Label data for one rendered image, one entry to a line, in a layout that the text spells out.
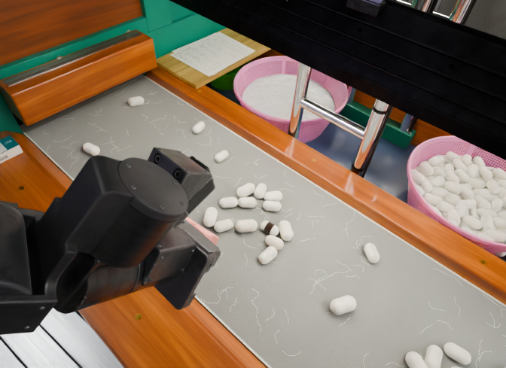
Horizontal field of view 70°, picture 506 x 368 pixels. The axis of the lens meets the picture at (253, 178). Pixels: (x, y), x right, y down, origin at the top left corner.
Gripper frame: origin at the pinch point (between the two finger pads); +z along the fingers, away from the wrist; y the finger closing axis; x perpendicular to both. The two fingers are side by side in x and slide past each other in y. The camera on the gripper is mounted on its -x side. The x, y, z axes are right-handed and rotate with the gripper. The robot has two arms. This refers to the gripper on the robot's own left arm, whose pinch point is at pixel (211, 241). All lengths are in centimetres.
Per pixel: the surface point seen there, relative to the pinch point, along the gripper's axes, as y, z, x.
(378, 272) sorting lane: -17.1, 21.6, -3.2
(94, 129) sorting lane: 42.2, 12.8, 4.3
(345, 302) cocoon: -15.9, 13.6, 0.7
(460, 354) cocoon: -30.5, 17.1, -1.8
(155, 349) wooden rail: -1.8, -3.0, 14.4
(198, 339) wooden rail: -4.8, 0.3, 11.6
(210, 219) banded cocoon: 7.8, 11.4, 2.9
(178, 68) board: 43, 29, -14
